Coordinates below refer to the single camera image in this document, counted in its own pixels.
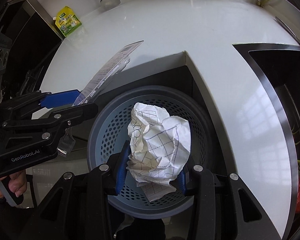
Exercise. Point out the black gas stove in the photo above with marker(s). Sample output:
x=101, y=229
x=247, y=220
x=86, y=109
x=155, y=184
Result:
x=33, y=46

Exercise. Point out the white grid paper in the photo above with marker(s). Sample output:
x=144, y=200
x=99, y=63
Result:
x=160, y=147

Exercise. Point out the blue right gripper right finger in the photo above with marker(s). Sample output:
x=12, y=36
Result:
x=184, y=181

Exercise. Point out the yellow green seasoning pouch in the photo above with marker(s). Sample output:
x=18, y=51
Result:
x=67, y=21

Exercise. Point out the steel spatula hanging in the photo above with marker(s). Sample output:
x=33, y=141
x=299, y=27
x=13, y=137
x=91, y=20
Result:
x=109, y=4

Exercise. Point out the steel sink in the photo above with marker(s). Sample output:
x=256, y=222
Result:
x=277, y=66

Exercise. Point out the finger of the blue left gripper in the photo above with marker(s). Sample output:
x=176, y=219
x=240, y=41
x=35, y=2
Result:
x=74, y=115
x=59, y=99

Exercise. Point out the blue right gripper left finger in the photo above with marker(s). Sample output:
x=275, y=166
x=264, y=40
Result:
x=121, y=167

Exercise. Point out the left hand on handle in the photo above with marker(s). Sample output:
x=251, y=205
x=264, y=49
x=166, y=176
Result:
x=17, y=183

